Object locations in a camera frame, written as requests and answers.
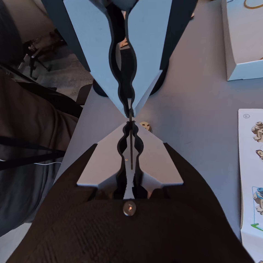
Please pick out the white cardboard box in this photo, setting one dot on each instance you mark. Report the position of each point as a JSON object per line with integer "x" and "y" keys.
{"x": 242, "y": 41}

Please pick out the cluster of tan rubber rings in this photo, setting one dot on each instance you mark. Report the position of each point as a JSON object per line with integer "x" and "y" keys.
{"x": 252, "y": 7}

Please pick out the grey desk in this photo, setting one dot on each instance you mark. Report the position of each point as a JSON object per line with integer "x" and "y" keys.
{"x": 195, "y": 102}

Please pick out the illustrated instruction booklet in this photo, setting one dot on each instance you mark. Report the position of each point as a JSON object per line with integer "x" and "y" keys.
{"x": 246, "y": 143}

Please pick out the round wooden disc with holes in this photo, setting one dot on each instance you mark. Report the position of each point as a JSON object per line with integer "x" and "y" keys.
{"x": 145, "y": 122}

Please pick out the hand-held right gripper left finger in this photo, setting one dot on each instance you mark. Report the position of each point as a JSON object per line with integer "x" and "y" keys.
{"x": 100, "y": 164}

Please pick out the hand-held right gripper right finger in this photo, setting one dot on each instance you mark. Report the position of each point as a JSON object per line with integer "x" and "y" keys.
{"x": 160, "y": 164}

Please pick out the notched round wooden disc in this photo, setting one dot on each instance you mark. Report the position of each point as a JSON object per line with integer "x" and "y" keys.
{"x": 131, "y": 143}

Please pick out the person's dark clothing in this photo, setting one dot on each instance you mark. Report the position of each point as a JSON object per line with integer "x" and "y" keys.
{"x": 30, "y": 115}

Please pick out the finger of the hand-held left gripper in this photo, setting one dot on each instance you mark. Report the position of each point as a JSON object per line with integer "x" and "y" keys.
{"x": 92, "y": 41}
{"x": 150, "y": 41}

